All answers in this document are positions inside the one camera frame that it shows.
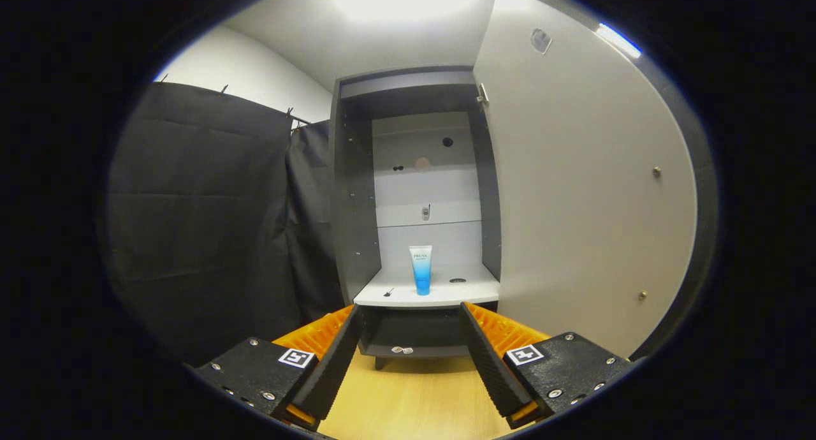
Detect beige cabinet door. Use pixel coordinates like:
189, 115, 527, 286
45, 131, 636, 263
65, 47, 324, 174
473, 0, 699, 359

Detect white cabinet shelf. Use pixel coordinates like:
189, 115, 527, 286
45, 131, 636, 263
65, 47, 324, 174
353, 265, 501, 309

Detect dark grey cabinet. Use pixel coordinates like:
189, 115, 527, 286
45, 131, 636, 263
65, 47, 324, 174
327, 66, 504, 370

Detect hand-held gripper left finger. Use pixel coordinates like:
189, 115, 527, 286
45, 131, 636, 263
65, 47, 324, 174
194, 304, 365, 432

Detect blue white tube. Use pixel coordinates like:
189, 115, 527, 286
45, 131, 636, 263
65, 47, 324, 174
409, 245, 433, 296

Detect long ceiling light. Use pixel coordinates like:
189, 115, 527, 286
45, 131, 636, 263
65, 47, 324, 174
596, 22, 643, 59

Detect black backdrop cloth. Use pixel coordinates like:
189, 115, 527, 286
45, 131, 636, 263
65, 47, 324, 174
105, 82, 348, 364

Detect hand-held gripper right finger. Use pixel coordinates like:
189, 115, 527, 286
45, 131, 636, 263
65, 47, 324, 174
459, 302, 635, 429

